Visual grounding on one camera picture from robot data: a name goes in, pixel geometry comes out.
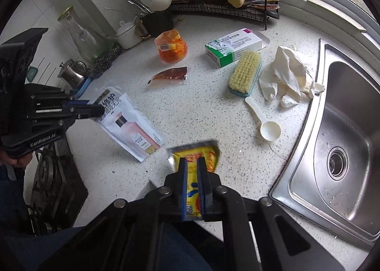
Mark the empty glass bottle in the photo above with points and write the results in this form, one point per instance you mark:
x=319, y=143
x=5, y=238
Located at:
x=84, y=39

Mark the person's left hand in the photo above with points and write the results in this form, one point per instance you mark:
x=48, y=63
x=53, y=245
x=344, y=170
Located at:
x=17, y=161

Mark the white green medicine box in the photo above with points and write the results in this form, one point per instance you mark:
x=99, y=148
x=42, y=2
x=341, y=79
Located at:
x=234, y=45

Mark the dark utensil cup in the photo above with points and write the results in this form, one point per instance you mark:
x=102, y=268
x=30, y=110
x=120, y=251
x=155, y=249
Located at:
x=158, y=23

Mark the brown sauce packet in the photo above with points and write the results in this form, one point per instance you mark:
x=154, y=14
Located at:
x=170, y=76

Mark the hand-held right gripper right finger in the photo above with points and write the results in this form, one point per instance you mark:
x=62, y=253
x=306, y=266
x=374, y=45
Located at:
x=203, y=181

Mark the steel wool scrubber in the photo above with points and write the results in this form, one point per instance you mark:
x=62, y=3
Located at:
x=104, y=63

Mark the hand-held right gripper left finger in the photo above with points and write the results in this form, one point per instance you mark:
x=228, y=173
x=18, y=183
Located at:
x=183, y=179

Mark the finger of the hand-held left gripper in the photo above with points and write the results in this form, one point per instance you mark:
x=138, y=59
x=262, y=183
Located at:
x=77, y=104
x=92, y=111

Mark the stainless steel sink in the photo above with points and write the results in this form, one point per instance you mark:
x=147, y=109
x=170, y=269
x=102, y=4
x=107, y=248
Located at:
x=341, y=155

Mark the gas stove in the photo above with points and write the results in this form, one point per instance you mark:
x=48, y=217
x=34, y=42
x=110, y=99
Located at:
x=56, y=187

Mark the white ceramic lidded pot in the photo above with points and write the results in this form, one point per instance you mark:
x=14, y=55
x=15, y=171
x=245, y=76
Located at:
x=127, y=34

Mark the blue plastic dish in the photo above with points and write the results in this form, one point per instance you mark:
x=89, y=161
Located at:
x=83, y=88

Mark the yellow sauce sachet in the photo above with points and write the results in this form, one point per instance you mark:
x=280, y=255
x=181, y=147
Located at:
x=194, y=152

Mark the white rubber gloves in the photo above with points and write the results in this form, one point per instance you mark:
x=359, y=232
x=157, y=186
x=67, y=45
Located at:
x=285, y=77

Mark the orange jelly cup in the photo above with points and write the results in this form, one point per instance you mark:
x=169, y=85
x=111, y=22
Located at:
x=172, y=48

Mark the teal wall sticker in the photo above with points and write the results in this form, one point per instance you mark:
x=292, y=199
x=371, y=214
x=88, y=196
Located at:
x=31, y=72

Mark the seasoning packets pile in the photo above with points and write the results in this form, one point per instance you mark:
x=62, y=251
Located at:
x=264, y=6

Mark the blue scrubbing brush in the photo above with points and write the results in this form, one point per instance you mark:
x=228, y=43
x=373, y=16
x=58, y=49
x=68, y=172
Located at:
x=245, y=73

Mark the small steel teapot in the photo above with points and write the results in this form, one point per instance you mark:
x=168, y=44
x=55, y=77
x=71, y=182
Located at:
x=71, y=73

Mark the person's blue trousers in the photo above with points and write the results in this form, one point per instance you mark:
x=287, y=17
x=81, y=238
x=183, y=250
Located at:
x=89, y=247

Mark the white measuring spoon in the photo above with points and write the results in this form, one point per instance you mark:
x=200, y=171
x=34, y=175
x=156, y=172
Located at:
x=268, y=131

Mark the white shampoo sachet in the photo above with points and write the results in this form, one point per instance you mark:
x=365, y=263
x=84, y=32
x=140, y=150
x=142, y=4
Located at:
x=130, y=128

